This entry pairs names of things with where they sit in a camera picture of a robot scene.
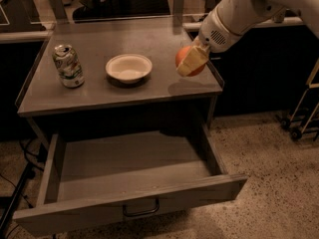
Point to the open grey top drawer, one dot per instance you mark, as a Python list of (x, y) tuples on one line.
[(85, 183)]

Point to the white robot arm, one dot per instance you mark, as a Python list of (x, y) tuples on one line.
[(190, 61)]

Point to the crushed green soda can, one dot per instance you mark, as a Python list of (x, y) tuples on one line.
[(68, 66)]

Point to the orange fruit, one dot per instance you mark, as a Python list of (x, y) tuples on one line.
[(189, 61)]

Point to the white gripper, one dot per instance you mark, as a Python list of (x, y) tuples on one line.
[(215, 34)]

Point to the black drawer handle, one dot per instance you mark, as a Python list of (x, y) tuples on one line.
[(141, 207)]

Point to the grey metal cabinet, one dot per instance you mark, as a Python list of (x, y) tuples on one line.
[(103, 106)]

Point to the white paper bowl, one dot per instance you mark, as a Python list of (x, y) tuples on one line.
[(128, 68)]

